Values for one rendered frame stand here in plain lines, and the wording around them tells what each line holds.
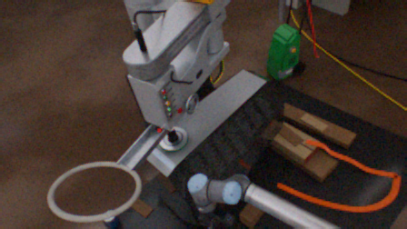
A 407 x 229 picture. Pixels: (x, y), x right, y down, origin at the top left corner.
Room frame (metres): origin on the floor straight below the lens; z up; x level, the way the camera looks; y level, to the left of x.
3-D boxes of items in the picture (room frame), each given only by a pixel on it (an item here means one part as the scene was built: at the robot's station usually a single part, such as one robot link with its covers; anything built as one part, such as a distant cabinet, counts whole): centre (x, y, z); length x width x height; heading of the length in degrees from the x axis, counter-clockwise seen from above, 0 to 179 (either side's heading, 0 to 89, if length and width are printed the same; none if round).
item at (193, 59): (1.98, -0.01, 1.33); 0.74 x 0.23 x 0.49; 140
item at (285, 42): (3.13, -1.04, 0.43); 0.35 x 0.35 x 0.87; 22
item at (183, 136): (1.69, 0.26, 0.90); 0.21 x 0.21 x 0.01
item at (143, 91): (1.75, 0.20, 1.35); 0.36 x 0.22 x 0.45; 140
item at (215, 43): (2.20, -0.17, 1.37); 0.19 x 0.19 x 0.20
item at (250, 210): (1.45, -0.27, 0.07); 0.30 x 0.12 x 0.12; 132
